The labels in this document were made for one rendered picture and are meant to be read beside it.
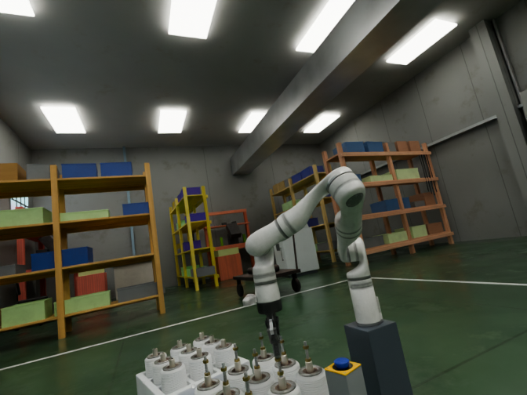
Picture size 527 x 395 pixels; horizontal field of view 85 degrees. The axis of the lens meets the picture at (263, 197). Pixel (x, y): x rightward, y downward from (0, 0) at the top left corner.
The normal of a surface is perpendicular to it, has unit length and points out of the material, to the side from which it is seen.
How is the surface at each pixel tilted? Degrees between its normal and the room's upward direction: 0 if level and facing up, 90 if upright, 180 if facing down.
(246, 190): 90
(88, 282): 90
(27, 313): 90
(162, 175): 90
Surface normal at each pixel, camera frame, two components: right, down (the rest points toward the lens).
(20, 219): 0.37, -0.22
